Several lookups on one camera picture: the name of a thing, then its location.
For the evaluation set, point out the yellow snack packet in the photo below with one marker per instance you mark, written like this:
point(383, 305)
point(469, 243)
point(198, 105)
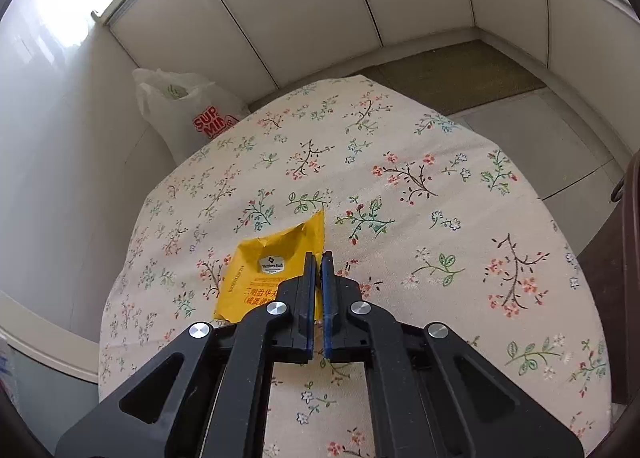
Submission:
point(260, 283)

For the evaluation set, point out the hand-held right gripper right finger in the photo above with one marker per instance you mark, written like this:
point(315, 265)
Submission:
point(328, 308)

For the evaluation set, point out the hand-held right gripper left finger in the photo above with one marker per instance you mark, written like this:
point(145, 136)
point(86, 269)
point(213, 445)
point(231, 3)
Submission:
point(311, 298)

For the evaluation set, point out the brown plastic bin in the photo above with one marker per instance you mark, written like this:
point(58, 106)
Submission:
point(620, 288)

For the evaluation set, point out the white kitchen cabinets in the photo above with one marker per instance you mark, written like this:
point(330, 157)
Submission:
point(300, 3)

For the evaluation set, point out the white plastic shopping bag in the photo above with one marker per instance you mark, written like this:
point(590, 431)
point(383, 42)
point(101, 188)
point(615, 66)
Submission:
point(170, 123)

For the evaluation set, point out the brown floor mat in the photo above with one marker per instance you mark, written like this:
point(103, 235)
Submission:
point(460, 73)

